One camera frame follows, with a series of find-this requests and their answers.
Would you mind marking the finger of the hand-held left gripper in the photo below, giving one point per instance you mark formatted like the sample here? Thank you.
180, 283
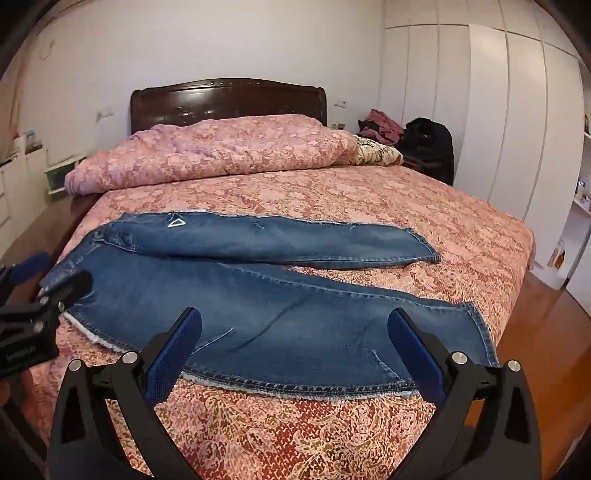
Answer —
69, 288
28, 268

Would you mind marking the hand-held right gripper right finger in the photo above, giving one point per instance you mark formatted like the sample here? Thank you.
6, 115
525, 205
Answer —
415, 357

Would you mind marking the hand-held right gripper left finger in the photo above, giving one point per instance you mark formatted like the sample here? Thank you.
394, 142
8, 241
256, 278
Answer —
173, 357

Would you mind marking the blue denim pants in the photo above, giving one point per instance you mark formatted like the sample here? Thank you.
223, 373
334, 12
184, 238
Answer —
277, 314

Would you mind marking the white drawer cabinet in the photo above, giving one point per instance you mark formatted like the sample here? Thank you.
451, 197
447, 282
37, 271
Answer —
18, 194

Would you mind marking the green storage box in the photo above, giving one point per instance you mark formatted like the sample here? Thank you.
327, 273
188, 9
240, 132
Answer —
57, 179

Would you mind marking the bed with pink floral sheet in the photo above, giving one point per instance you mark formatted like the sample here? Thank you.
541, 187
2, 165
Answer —
323, 438

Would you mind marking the small brown bottle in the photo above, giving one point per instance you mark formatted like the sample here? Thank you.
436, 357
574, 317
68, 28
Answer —
557, 254

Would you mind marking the white open shelf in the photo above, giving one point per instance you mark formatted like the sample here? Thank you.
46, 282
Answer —
579, 240

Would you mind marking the cream patterned pillow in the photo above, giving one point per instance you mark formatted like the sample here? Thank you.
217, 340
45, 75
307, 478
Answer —
376, 152

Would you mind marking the pink floral quilt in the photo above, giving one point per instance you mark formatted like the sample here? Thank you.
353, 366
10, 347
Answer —
231, 147

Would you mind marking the black backpack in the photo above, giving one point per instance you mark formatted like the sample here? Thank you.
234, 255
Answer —
427, 143

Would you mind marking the pile of pink clothes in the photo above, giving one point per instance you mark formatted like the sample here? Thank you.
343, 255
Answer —
383, 124

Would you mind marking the dark wooden headboard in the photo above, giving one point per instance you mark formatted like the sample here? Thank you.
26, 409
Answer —
221, 101

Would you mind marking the white wardrobe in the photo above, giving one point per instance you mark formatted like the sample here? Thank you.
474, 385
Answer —
485, 115

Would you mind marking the white wall socket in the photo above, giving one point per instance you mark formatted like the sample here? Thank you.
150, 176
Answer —
340, 104
105, 112

